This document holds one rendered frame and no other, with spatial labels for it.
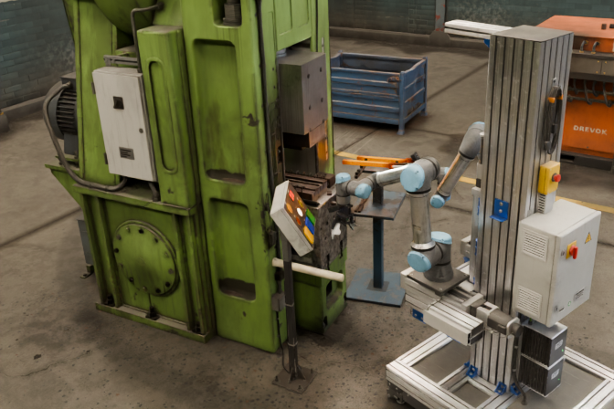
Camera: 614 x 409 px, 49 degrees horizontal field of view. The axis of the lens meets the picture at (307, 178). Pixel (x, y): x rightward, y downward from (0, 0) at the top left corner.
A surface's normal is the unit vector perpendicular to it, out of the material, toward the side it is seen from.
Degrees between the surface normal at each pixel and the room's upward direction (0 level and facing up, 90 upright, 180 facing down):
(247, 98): 89
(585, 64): 90
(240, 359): 0
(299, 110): 90
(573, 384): 0
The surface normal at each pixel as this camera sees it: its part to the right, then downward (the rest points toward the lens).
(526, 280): -0.77, 0.29
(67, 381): -0.04, -0.91
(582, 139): -0.58, 0.35
